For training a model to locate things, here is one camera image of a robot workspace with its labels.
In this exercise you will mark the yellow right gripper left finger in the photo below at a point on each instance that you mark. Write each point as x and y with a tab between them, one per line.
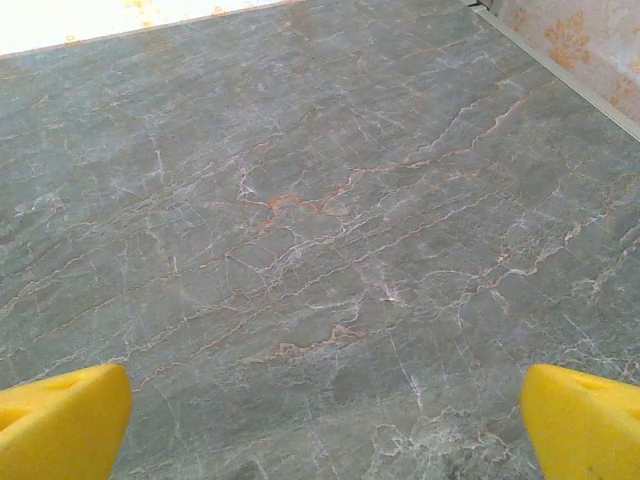
60	425

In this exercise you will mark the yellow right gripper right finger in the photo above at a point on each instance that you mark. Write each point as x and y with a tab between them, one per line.
585	430

